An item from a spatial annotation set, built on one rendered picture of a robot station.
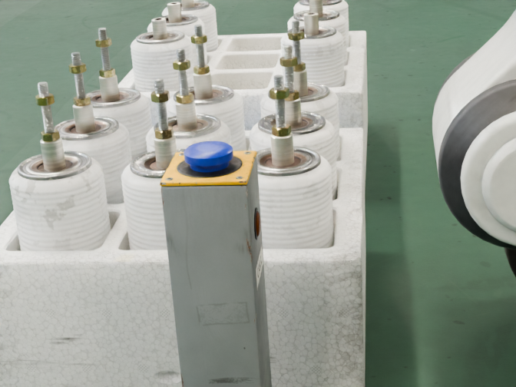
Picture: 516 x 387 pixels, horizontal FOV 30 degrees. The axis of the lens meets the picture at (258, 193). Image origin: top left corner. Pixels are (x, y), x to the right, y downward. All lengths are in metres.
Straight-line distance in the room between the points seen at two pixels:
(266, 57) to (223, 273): 0.93
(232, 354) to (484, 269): 0.55
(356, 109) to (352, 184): 0.36
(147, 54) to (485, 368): 0.71
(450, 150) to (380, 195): 0.76
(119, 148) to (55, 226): 0.15
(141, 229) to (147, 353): 0.13
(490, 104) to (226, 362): 0.31
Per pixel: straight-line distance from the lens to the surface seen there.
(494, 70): 0.79
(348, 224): 0.99
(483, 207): 0.76
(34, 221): 0.99
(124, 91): 1.24
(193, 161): 0.77
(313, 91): 1.19
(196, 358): 0.83
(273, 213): 0.94
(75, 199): 0.98
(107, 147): 1.08
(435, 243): 1.37
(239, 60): 1.69
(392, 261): 1.31
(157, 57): 1.49
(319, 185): 0.94
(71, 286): 0.98
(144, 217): 0.96
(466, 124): 0.76
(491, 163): 0.74
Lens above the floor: 0.59
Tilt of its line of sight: 22 degrees down
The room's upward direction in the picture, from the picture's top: 4 degrees counter-clockwise
